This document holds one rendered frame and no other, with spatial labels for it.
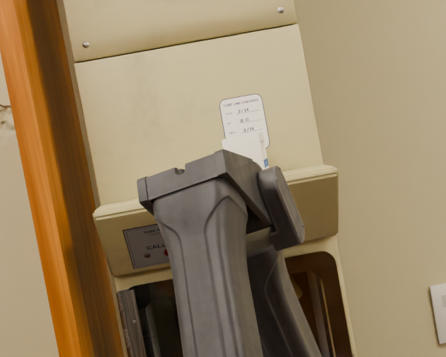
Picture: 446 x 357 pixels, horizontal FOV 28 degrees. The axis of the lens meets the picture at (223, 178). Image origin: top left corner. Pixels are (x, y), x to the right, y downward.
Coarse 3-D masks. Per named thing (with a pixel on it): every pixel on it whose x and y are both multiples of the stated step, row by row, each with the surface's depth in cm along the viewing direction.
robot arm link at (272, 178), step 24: (264, 192) 74; (288, 192) 77; (288, 216) 74; (264, 240) 77; (288, 240) 75; (264, 264) 75; (264, 288) 76; (288, 288) 78; (264, 312) 77; (288, 312) 77; (264, 336) 78; (288, 336) 77; (312, 336) 82
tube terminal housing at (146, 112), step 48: (192, 48) 124; (240, 48) 124; (288, 48) 125; (96, 96) 124; (144, 96) 124; (192, 96) 124; (288, 96) 125; (96, 144) 124; (144, 144) 124; (192, 144) 125; (288, 144) 125; (336, 240) 126
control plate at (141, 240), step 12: (132, 228) 116; (144, 228) 116; (156, 228) 116; (132, 240) 117; (144, 240) 118; (156, 240) 118; (132, 252) 119; (144, 252) 119; (156, 252) 120; (132, 264) 121; (144, 264) 121; (156, 264) 122
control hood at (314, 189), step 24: (312, 168) 120; (312, 192) 116; (336, 192) 117; (96, 216) 113; (120, 216) 113; (144, 216) 114; (312, 216) 120; (336, 216) 121; (120, 240) 117; (120, 264) 121; (168, 264) 122
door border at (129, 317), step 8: (128, 296) 124; (128, 304) 124; (136, 304) 124; (120, 312) 124; (128, 312) 124; (136, 312) 124; (128, 320) 124; (136, 320) 124; (128, 328) 124; (136, 328) 124; (136, 336) 124; (136, 344) 124; (128, 352) 124; (136, 352) 124; (144, 352) 125
